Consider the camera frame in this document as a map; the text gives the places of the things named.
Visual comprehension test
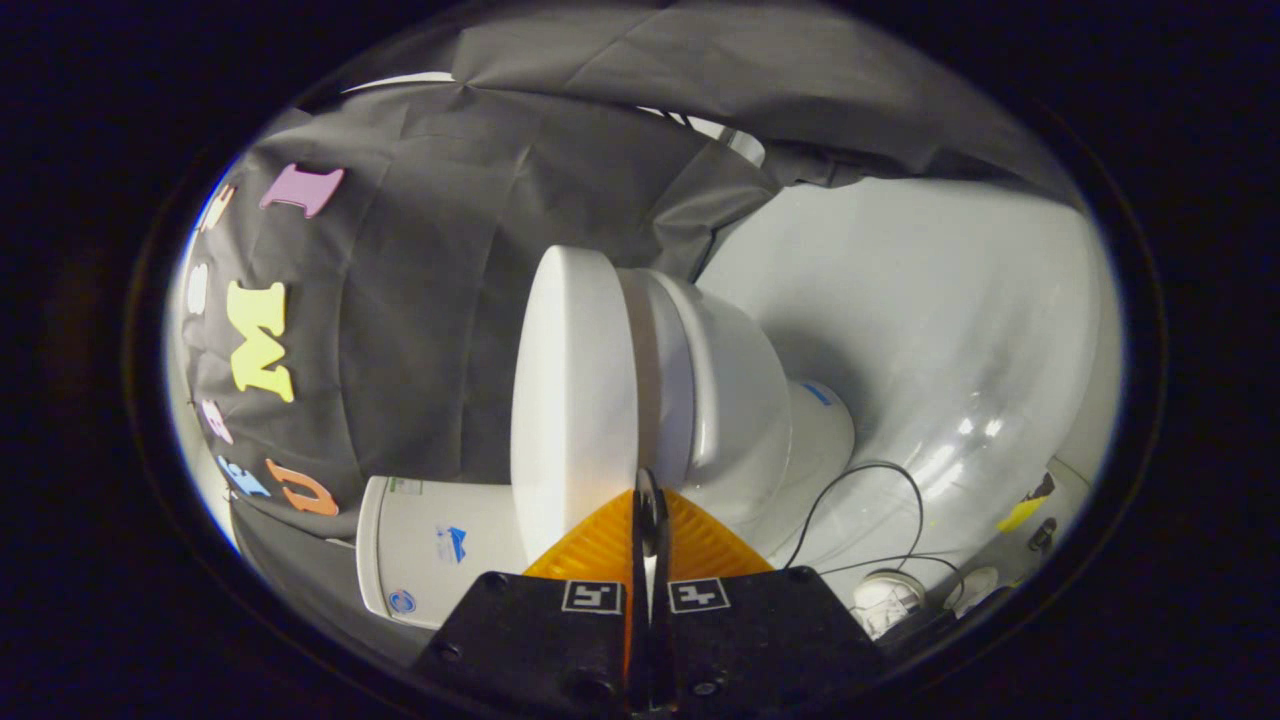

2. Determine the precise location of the white round device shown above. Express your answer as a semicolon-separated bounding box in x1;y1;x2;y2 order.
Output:
852;570;927;637

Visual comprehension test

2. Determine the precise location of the white toilet seat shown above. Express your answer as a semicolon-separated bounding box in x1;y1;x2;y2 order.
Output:
615;268;698;493

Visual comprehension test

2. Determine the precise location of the black backdrop cloth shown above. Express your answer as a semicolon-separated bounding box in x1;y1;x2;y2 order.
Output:
165;5;1081;663

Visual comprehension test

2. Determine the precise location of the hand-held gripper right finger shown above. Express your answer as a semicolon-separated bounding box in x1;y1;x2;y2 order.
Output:
648;470;891;716

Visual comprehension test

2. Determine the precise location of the yellow tape strip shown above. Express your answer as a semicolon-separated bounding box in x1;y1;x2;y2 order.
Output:
995;472;1057;534

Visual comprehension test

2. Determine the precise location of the white ceramic toilet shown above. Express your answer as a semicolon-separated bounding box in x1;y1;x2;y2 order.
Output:
357;268;857;631

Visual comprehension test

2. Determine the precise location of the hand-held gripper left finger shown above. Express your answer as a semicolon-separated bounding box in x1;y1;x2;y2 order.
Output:
410;488;649;716

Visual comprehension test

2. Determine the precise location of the white toilet lid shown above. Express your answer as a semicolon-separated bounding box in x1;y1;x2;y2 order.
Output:
510;245;641;563

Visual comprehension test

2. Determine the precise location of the small white object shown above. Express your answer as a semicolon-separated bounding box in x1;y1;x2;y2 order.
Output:
945;566;1001;611

